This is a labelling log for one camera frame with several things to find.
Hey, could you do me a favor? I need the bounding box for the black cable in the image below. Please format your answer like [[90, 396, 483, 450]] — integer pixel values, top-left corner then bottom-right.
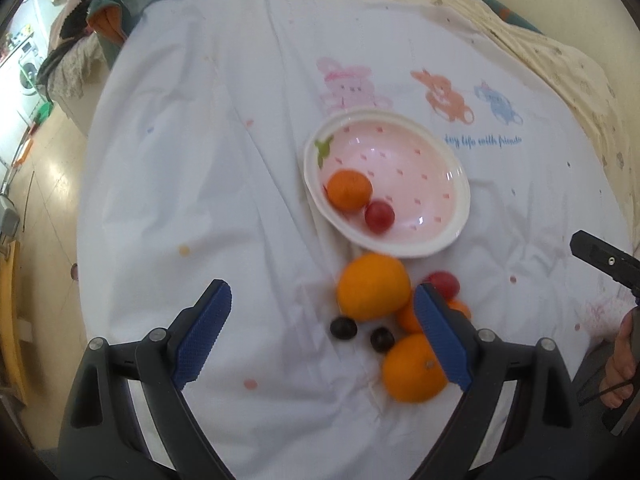
[[578, 381, 632, 407]]

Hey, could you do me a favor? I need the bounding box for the red grape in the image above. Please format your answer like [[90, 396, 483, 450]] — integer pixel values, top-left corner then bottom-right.
[[364, 200, 396, 234], [422, 270, 460, 301]]

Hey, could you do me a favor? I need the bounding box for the pink and white plate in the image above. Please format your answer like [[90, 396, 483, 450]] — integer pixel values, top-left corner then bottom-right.
[[302, 106, 472, 259]]

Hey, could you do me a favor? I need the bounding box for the white printed bed sheet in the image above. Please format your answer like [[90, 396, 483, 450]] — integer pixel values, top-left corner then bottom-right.
[[75, 0, 632, 480]]

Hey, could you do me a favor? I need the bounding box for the grey box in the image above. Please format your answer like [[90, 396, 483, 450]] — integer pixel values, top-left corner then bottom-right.
[[0, 194, 22, 237]]

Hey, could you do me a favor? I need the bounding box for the pile of floral cloth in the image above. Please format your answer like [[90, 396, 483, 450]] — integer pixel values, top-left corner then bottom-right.
[[37, 10, 110, 107]]

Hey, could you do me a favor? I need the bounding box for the teal pillow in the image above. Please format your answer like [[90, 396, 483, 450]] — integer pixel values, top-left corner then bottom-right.
[[451, 0, 544, 36]]

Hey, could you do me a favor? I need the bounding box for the white washing machine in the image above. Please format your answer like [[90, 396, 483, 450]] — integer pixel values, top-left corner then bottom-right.
[[16, 34, 42, 97]]

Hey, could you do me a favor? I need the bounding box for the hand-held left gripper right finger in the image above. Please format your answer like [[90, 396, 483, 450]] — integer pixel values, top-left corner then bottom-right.
[[410, 282, 583, 480]]

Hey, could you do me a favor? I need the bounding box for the large orange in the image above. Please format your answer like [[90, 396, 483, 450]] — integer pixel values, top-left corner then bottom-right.
[[382, 332, 449, 404], [337, 253, 412, 322]]

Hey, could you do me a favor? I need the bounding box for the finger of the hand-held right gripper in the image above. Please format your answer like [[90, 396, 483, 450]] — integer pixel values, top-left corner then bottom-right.
[[570, 230, 640, 301]]

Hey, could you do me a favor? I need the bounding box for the person's right hand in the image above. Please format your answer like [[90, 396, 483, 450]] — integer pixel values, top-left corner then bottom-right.
[[604, 316, 634, 409]]

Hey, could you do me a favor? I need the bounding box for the small mandarin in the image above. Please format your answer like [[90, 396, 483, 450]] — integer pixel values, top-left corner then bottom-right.
[[396, 299, 472, 334], [327, 169, 374, 211]]

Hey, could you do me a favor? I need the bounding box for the dark purple grape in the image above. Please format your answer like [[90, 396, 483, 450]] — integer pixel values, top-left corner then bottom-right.
[[370, 327, 395, 354], [329, 316, 358, 342]]

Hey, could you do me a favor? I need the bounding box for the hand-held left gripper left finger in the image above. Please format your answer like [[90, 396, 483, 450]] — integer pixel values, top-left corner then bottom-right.
[[57, 279, 236, 480]]

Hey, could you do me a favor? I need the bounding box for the teal and orange cushion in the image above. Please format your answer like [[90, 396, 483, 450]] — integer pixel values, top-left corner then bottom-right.
[[87, 0, 153, 61]]

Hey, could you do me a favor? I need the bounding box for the yellow wooden furniture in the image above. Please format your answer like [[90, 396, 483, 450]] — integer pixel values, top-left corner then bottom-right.
[[0, 239, 32, 403]]

